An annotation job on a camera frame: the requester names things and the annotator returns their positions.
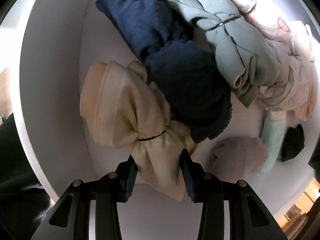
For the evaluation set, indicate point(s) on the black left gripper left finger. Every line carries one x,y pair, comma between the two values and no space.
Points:
89,210

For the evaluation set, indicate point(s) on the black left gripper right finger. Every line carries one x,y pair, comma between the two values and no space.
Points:
233,206

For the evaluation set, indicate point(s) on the mint green cloth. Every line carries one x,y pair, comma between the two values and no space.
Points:
272,136

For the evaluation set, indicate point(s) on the cream cloth bundle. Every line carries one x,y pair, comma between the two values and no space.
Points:
123,109

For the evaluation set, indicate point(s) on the navy blue cloth bundle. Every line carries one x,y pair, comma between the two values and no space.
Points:
198,95

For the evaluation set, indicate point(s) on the white strawberry print cloth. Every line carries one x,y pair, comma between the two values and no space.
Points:
267,17

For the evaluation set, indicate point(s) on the pale pink cloth bundle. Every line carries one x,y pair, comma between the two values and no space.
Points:
298,91

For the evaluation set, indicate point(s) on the mauve knitted cloth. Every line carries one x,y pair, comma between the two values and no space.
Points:
235,158

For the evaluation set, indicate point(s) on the small black cloth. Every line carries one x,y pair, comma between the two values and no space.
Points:
293,143

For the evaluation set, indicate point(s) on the sage green cloth bundle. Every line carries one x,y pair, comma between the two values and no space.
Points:
242,55

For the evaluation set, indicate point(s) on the white storage drawer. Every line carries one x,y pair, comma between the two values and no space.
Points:
60,42

